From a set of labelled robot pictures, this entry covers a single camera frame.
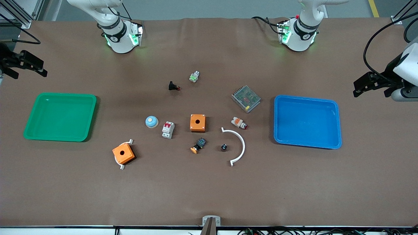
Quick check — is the white red circuit breaker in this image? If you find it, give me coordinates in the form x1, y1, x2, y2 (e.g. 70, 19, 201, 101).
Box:
162, 121, 175, 139

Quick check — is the green plastic tray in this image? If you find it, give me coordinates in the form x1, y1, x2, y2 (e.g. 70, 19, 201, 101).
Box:
23, 93, 97, 142

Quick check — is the blue plastic tray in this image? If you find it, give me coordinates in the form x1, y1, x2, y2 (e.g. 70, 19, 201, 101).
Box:
274, 95, 342, 149

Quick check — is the grey base connector plate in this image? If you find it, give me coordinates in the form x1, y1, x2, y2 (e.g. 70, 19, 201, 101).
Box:
130, 22, 144, 47
277, 20, 291, 45

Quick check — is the metal mesh power supply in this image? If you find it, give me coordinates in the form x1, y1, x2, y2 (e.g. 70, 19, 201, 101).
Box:
231, 85, 261, 114

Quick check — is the orange button box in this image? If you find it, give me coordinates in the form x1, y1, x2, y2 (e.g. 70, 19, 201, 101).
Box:
112, 143, 136, 165
190, 114, 206, 133

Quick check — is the red cap white pushbutton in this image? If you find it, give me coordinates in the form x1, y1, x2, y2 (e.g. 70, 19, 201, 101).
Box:
231, 117, 248, 130

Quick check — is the white semicircular pipe clamp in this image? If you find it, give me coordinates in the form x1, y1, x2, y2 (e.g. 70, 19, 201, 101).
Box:
221, 127, 246, 167

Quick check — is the orange cap black pushbutton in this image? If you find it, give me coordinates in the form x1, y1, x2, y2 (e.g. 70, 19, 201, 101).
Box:
190, 138, 207, 154

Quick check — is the brown table mat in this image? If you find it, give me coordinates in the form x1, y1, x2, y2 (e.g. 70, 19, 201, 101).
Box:
0, 18, 418, 227

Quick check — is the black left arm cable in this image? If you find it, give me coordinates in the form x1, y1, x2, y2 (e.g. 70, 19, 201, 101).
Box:
363, 11, 418, 84

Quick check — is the aluminium frame profile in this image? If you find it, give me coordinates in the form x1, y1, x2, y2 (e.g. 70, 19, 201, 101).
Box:
391, 0, 418, 25
0, 0, 53, 29

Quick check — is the black right base cable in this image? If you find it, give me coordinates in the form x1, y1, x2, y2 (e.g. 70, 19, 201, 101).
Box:
108, 0, 133, 21

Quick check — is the black base cable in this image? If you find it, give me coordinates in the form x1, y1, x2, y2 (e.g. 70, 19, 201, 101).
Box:
108, 0, 133, 21
251, 16, 283, 35

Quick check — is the black left base cable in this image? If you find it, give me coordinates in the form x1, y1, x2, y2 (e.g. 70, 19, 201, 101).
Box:
251, 16, 283, 35

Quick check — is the white pipe clamp bracket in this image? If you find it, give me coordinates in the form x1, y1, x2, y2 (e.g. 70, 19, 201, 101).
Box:
114, 139, 134, 171

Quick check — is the tangled black cable bundle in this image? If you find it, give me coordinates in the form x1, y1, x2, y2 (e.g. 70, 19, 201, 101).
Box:
237, 227, 418, 235

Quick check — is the white table edge rail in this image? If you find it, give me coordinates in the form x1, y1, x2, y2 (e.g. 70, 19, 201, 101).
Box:
0, 226, 418, 235

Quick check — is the grey metal mount bracket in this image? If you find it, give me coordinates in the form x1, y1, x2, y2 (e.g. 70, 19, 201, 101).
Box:
200, 216, 221, 235

